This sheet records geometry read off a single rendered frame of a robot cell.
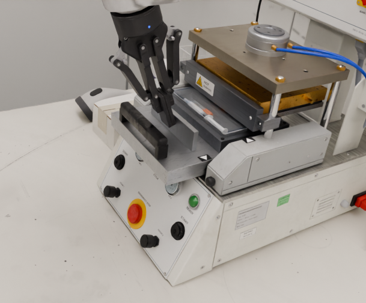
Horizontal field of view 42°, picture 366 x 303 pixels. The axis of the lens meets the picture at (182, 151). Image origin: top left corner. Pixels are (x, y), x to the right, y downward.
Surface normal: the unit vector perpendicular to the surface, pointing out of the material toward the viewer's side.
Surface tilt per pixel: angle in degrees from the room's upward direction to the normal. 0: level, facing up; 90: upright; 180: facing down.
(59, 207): 0
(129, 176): 65
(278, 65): 0
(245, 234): 90
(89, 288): 0
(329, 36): 90
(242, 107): 90
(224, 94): 90
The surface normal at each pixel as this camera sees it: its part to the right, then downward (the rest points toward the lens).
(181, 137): -0.84, 0.22
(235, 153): -0.47, -0.49
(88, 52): 0.54, 0.50
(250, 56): 0.11, -0.84
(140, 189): -0.72, -0.16
